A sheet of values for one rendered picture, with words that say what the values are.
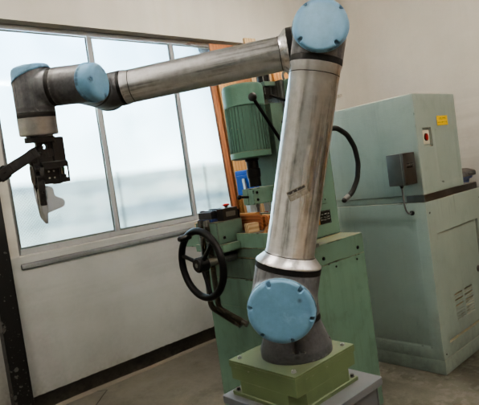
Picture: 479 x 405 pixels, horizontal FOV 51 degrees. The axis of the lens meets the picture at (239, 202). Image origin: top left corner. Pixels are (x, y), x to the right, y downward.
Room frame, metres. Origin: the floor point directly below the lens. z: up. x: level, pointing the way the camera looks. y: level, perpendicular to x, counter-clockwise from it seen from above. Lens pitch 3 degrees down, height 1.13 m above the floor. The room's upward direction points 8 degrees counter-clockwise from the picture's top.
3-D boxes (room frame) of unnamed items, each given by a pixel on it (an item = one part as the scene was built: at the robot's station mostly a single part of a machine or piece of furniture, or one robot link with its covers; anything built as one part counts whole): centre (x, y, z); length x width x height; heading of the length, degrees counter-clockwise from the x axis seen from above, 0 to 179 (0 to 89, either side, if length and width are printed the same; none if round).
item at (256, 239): (2.11, 0.03, 0.87); 0.61 x 0.30 x 0.06; 41
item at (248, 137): (2.15, -0.08, 1.35); 0.18 x 0.18 x 0.31
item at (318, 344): (1.31, -0.10, 0.70); 0.19 x 0.19 x 0.10
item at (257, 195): (2.16, -0.09, 1.03); 0.14 x 0.07 x 0.09; 131
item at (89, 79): (1.21, 0.34, 1.40); 0.12 x 0.12 x 0.09; 81
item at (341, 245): (2.23, -0.17, 0.76); 0.57 x 0.45 x 0.09; 131
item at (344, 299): (2.23, -0.17, 0.36); 0.58 x 0.45 x 0.71; 131
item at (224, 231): (2.05, 0.10, 0.92); 0.15 x 0.13 x 0.09; 41
